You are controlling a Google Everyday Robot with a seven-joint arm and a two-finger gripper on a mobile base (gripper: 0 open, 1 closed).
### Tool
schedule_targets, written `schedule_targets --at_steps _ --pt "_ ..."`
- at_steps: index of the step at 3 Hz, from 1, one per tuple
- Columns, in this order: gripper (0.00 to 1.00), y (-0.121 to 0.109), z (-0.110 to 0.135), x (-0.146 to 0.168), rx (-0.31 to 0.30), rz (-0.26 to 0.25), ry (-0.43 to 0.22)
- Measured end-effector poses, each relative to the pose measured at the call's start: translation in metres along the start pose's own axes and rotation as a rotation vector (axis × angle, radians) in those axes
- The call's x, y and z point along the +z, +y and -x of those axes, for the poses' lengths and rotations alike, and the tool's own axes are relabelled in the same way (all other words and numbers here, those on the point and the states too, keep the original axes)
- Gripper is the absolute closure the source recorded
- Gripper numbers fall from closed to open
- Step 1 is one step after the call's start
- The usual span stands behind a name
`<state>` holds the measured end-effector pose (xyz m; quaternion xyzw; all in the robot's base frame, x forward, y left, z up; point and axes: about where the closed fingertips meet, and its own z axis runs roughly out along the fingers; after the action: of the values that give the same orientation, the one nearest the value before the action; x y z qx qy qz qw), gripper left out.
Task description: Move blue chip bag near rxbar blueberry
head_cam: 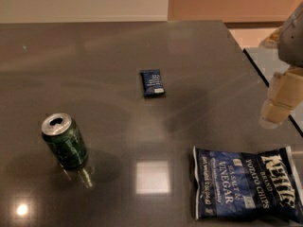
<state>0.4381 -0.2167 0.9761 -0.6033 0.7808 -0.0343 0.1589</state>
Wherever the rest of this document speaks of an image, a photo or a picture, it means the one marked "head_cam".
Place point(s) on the green soda can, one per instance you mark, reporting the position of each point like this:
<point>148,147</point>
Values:
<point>62,134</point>

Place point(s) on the blue rxbar blueberry bar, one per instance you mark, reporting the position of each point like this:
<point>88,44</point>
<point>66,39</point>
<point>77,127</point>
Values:
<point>152,82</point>

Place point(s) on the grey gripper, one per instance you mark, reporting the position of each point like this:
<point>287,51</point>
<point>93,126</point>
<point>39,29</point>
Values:
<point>292,44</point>

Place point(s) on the blue kettle chip bag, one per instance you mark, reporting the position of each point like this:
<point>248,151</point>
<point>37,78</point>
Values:
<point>244,185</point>

